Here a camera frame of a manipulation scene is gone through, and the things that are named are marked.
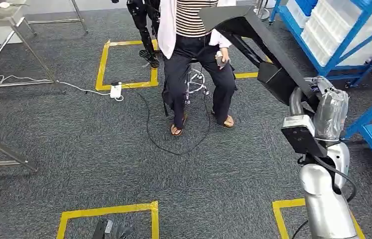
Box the white power cable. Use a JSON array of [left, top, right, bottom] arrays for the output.
[[0, 75, 124, 103]]

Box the person's hand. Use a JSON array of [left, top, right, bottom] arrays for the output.
[[215, 47, 231, 70]]

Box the long black metal tray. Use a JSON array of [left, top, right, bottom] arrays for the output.
[[198, 4, 319, 107]]

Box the chrome stand base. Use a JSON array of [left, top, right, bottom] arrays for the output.
[[252, 0, 271, 21]]

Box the person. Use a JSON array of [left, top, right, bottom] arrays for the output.
[[157, 0, 238, 136]]

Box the black humanoid robot leg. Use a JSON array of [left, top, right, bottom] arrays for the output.
[[126, 0, 161, 69]]

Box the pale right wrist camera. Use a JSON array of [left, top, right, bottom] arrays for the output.
[[280, 114, 329, 159]]

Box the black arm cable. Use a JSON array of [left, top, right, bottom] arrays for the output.
[[290, 154, 359, 239]]

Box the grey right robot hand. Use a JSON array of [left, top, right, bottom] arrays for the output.
[[289, 76, 351, 142]]

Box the blue plastic crate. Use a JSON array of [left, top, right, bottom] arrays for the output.
[[294, 0, 319, 17]]

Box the grey handheld controller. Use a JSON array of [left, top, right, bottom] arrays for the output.
[[215, 50, 225, 69]]

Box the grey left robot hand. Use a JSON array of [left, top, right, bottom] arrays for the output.
[[92, 219, 134, 239]]

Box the chrome stool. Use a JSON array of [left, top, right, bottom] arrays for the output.
[[184, 58, 211, 106]]

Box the white power strip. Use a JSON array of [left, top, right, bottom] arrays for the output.
[[109, 81, 123, 100]]

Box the yellow floor tape square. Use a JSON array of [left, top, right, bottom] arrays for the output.
[[234, 36, 273, 80], [55, 200, 160, 239], [271, 197, 367, 239], [95, 39, 159, 92]]

